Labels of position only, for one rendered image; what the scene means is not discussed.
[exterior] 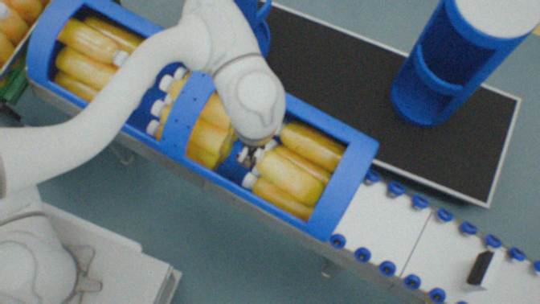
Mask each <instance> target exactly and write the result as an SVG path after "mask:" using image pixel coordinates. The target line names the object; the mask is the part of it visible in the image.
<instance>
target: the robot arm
mask: <svg viewBox="0 0 540 304"><path fill-rule="evenodd" d="M177 61H179V62H183V63H184V64H185V65H186V66H187V67H188V68H189V69H190V70H192V71H199V72H202V73H204V74H209V75H210V77H211V79H213V81H214V83H215V87H216V88H217V91H218V93H219V96H220V99H221V101H222V104H223V107H224V111H225V114H227V115H228V116H229V118H230V120H231V123H232V125H233V129H234V131H235V134H236V137H237V138H238V139H240V141H241V142H242V143H243V145H242V149H243V152H239V153H238V154H237V155H236V156H235V159H236V161H237V163H238V165H241V166H243V167H245V168H246V169H248V168H249V167H250V165H251V166H254V167H256V159H257V157H256V156H255V155H256V152H257V150H258V149H259V148H260V149H262V150H266V145H267V144H268V143H269V142H270V141H271V140H272V137H273V134H274V133H275V132H276V130H278V127H279V126H280V123H281V121H282V119H283V117H284V110H285V94H284V89H283V86H282V83H281V82H280V80H279V79H278V77H277V76H275V75H274V74H273V73H272V72H271V69H270V68H269V67H268V65H267V64H266V62H265V60H264V59H263V56H262V55H261V53H260V49H259V47H258V43H257V41H256V37H255V36H254V34H253V32H252V29H251V28H250V27H249V26H248V22H247V21H246V19H245V17H244V16H243V14H242V13H241V11H240V10H239V8H238V7H237V5H236V4H235V3H234V2H233V1H232V0H187V1H186V3H185V6H184V8H183V12H182V19H181V20H180V22H179V24H178V26H176V27H172V28H170V29H167V30H164V31H162V32H160V33H157V34H156V35H153V36H152V37H150V38H148V39H146V40H145V41H144V42H143V43H141V44H140V46H139V47H138V48H137V49H136V50H135V51H134V52H133V54H132V55H130V56H129V57H128V58H127V60H126V61H125V62H124V63H123V65H122V66H121V67H120V68H119V69H118V71H117V72H116V74H114V75H113V77H112V78H111V79H110V80H109V82H108V83H107V84H106V85H105V86H104V88H103V89H102V90H101V91H100V93H99V94H98V95H96V97H95V98H94V99H93V100H92V101H91V104H90V105H89V106H88V107H87V108H86V109H85V110H84V111H83V112H82V113H80V114H79V115H78V116H76V118H73V119H72V120H70V121H68V122H66V123H63V124H61V125H54V126H47V127H26V128H0V303H2V304H80V302H81V298H82V295H83V292H84V291H100V292H101V290H102V289H103V282H100V281H97V280H95V279H92V278H90V277H87V275H88V270H89V266H90V264H91V261H92V259H93V257H94V256H95V253H96V251H95V249H94V248H93V247H92V246H83V245H73V244H65V243H61V242H60V240H59V238H57V237H56V235H55V232H54V230H53V229H52V227H51V225H50V223H49V221H48V219H47V215H46V213H45V211H44V207H43V202H42V199H41V196H40V194H39V189H38V188H37V187H36V184H39V183H42V182H43V181H44V180H46V179H49V178H51V177H54V176H56V175H59V174H62V173H63V172H66V171H68V170H70V169H73V168H75V167H78V166H80V165H82V164H84V162H86V161H88V160H89V159H90V158H92V157H93V156H95V155H96V154H98V153H99V152H100V151H101V150H103V149H104V148H105V147H106V146H107V145H108V144H109V143H110V142H111V141H112V140H113V138H114V137H115V136H116V135H117V132H118V131H119V130H120V128H121V127H122V126H123V125H124V123H126V121H127V119H128V117H129V115H130V114H131V112H132V111H133V110H134V108H135V107H136V104H137V103H138V101H140V100H141V98H142V97H143V96H144V94H145V91H146V90H147V88H148V87H149V86H150V84H151V83H152V82H153V80H155V77H156V76H157V74H158V73H159V72H160V71H161V70H162V69H163V68H164V67H165V66H166V64H169V63H172V62H177Z"/></svg>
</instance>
